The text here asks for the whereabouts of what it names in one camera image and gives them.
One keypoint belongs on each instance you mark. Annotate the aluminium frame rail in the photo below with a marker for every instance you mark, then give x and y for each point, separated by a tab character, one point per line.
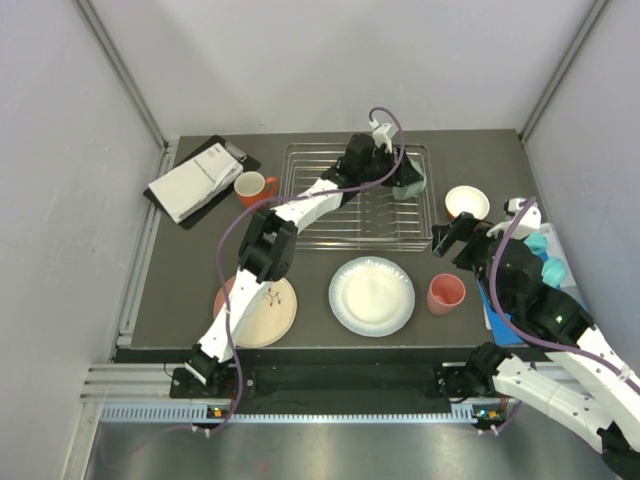
91	18

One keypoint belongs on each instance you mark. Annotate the white blue-rimmed plate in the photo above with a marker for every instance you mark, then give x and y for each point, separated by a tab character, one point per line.
372	296

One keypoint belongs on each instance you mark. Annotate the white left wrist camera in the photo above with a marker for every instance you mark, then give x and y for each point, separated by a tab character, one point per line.
382	132

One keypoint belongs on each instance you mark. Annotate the white paper booklet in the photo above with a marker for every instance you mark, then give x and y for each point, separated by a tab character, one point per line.
194	183

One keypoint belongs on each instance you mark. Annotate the mint green bowl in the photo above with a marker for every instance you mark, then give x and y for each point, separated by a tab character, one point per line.
410	190

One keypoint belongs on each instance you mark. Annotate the pink cream plate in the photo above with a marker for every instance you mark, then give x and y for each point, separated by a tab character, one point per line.
271	318

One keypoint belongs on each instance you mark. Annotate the teal cat-ear headphones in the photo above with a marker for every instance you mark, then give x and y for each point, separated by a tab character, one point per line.
554	270

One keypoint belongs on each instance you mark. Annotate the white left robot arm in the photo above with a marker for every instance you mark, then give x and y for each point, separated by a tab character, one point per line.
267	249

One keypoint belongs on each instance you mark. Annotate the pink cup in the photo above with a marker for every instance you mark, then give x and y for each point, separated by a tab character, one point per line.
446	292

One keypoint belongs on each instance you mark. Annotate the metal wire dish rack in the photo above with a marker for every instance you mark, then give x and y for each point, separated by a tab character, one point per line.
374	219

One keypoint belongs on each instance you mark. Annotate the orange white bowl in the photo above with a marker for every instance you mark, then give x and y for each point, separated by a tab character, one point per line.
467	199

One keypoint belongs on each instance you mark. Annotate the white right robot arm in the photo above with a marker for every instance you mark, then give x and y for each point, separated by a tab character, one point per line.
511	276

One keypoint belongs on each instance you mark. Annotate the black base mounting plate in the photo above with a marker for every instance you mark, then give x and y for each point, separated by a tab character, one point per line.
342	385

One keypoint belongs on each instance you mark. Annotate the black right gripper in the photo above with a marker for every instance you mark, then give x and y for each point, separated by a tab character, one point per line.
464	228

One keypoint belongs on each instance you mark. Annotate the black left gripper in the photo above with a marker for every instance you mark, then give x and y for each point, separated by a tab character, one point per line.
405	174

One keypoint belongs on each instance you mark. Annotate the blue folder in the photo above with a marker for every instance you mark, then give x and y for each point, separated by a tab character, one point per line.
502	335

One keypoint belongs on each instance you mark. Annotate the orange mug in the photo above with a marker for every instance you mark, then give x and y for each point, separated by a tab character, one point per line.
252	187

